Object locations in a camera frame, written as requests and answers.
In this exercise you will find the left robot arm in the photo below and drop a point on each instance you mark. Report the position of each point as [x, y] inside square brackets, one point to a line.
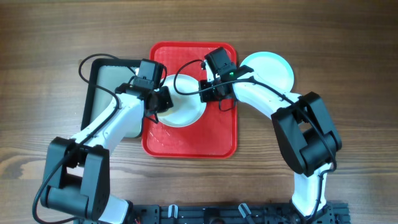
[77, 174]

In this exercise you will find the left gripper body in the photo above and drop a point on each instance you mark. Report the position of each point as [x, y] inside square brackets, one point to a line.
[164, 100]

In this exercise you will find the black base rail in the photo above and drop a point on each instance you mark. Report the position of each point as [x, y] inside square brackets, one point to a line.
[173, 214]

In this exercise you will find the white round plate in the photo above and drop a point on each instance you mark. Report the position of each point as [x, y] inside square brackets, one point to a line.
[186, 109]

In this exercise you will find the teal plate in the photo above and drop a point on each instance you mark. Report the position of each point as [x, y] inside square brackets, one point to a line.
[271, 69]

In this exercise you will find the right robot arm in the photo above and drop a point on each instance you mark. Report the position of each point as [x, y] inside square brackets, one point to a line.
[307, 137]

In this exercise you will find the red plastic tray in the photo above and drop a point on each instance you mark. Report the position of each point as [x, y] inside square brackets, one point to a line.
[215, 134]

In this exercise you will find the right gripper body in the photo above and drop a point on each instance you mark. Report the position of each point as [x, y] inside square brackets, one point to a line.
[212, 94]

